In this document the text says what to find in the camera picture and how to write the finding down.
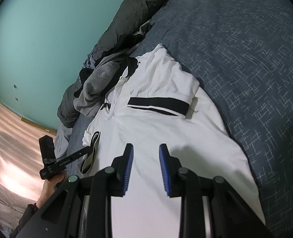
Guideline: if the blue patterned bed cover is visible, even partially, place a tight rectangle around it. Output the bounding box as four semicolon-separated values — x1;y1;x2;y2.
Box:
67;0;293;238

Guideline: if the grey knit sweater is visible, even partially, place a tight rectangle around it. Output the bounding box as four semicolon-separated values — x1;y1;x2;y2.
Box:
73;48;134;118

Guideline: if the white polo shirt black trim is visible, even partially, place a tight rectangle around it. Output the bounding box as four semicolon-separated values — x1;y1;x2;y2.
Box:
82;45;265;237

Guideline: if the light grey bed sheet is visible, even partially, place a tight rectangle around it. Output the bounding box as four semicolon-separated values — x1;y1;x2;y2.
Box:
54;124;72;158

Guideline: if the black garment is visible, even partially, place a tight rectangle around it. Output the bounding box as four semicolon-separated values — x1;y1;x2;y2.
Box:
74;20;152;98

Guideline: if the light blue striped garment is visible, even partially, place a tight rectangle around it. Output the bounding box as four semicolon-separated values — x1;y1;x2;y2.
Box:
82;50;103;69

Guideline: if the dark grey rolled duvet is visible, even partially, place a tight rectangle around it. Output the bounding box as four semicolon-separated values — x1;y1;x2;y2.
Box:
57;0;169;128

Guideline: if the left forearm black sleeve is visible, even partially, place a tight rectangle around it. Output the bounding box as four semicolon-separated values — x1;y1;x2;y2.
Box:
9;203;38;238

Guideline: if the person's left hand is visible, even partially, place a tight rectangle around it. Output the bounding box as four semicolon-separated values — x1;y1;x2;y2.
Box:
36;172;65;209

